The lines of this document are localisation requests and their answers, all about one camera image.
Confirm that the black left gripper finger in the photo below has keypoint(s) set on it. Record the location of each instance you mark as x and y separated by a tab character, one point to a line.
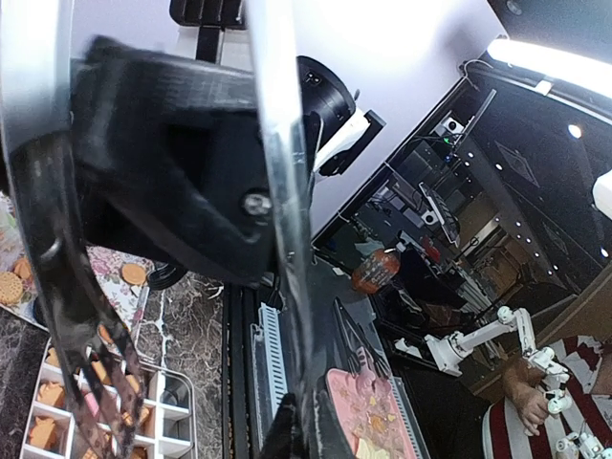
311	432

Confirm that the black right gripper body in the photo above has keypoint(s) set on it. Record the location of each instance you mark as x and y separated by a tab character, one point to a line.
137	151

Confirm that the silver metal tongs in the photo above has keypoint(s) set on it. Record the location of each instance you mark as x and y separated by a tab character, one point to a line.
96	353

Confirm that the pink tray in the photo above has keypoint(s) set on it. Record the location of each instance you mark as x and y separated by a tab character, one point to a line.
368	414

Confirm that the round orange cookie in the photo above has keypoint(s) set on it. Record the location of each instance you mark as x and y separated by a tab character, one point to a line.
133	274

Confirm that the white slotted cable duct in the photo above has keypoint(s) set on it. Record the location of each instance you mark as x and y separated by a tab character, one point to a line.
268	362

